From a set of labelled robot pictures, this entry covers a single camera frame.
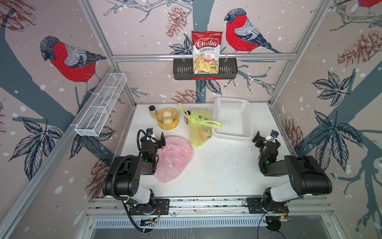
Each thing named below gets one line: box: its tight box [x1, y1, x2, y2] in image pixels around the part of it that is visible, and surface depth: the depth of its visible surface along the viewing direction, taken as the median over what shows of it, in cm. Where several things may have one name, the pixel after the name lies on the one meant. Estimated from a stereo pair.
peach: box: [198, 125, 212, 143], surface depth 94 cm
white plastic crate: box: [211, 96, 254, 141], surface depth 113 cm
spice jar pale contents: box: [148, 105, 158, 119], surface depth 109 cm
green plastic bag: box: [177, 103, 223, 148], surface depth 93 cm
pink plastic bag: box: [154, 135, 193, 184], surface depth 85 cm
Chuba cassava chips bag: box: [191, 30, 223, 75], surface depth 87 cm
